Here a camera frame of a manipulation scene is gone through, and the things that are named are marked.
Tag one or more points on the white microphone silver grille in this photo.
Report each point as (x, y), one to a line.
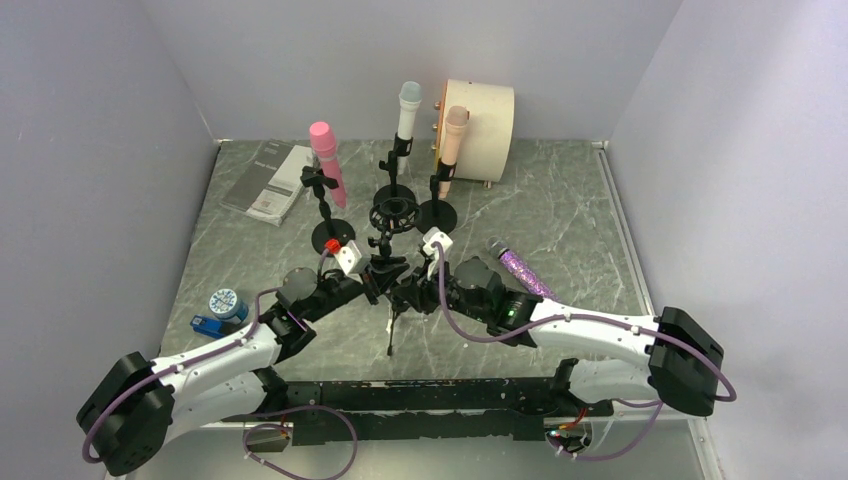
(410, 98)

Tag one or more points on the round blue white sticker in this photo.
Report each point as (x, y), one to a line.
(228, 306)

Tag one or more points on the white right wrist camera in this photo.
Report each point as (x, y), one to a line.
(436, 246)

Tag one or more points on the grey white booklet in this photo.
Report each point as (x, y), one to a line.
(270, 186)

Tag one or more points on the black tripod shock-mount stand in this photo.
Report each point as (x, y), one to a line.
(391, 217)

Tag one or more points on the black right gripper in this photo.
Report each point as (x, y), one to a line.
(427, 291)

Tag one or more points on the pink microphone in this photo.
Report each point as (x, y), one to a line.
(324, 145)

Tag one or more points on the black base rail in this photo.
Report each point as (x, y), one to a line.
(518, 408)

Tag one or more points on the black round-base mic stand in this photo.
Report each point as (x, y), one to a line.
(436, 212)
(396, 179)
(329, 228)

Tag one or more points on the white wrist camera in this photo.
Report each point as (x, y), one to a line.
(436, 246)
(350, 258)

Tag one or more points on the blue box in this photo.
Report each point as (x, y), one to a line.
(212, 327)

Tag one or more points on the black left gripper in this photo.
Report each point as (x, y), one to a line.
(365, 283)

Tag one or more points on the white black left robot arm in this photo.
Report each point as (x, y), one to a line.
(140, 404)

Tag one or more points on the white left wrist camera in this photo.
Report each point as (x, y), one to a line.
(350, 258)

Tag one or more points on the peach microphone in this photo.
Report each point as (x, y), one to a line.
(454, 125)

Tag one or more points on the purple glitter microphone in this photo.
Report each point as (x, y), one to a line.
(519, 268)

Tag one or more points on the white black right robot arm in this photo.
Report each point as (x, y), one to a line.
(668, 358)

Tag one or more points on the cream cylindrical speaker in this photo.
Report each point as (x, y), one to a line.
(483, 150)

